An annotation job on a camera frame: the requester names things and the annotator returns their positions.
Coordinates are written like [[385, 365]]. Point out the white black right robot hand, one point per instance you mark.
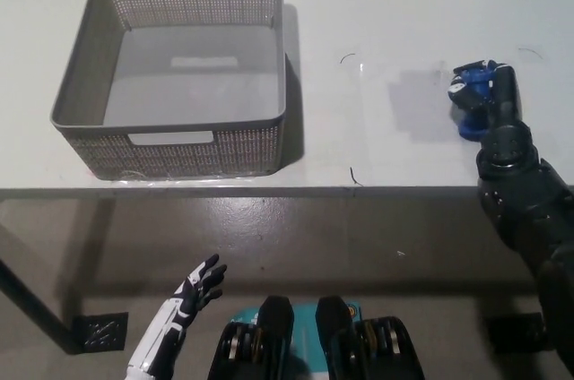
[[506, 93]]

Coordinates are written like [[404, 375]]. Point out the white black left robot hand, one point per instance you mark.
[[179, 308]]

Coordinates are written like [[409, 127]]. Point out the blue rook chess piece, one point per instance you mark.
[[471, 129]]

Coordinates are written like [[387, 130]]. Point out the black floor pad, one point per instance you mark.
[[511, 330], [101, 330]]

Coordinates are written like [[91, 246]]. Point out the black metal table leg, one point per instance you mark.
[[40, 313]]

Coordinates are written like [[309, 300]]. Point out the grey perforated plastic basket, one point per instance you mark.
[[179, 160]]

